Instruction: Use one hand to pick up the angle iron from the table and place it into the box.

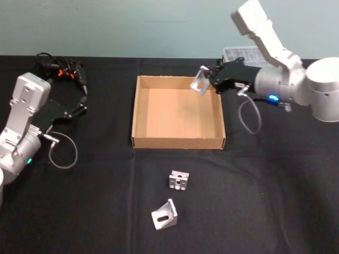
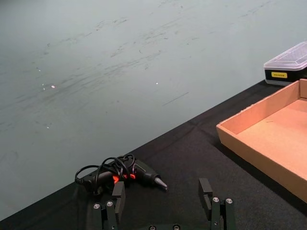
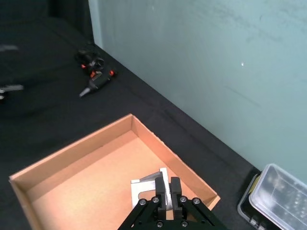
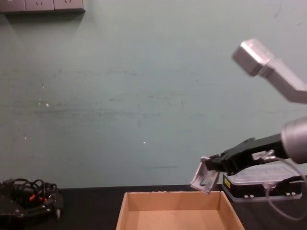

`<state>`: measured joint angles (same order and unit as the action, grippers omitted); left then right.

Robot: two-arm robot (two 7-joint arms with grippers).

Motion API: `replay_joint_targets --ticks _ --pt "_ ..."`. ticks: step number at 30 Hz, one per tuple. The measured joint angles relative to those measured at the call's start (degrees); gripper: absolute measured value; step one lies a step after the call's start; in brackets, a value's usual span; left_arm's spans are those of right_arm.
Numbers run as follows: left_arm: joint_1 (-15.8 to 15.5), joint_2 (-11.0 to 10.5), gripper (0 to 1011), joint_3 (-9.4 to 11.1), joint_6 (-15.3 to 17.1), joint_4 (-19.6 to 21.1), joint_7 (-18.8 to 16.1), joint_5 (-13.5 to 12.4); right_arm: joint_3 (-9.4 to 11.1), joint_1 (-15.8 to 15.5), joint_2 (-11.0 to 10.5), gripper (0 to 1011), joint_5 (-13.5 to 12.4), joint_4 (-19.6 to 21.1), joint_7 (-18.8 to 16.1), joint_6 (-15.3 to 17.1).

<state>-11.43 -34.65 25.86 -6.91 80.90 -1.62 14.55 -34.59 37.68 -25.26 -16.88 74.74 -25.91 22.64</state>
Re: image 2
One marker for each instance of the shallow brown cardboard tray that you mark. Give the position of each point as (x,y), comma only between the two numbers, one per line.
(268,134)

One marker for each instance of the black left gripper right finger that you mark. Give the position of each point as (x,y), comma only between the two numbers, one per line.
(211,203)

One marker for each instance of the clear plastic case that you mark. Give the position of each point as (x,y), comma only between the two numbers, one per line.
(286,68)

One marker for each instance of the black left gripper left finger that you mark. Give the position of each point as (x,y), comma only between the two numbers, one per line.
(119,200)

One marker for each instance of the black table cloth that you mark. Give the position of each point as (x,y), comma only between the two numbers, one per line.
(182,167)

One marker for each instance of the plain pale wall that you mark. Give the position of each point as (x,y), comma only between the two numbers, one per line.
(115,60)

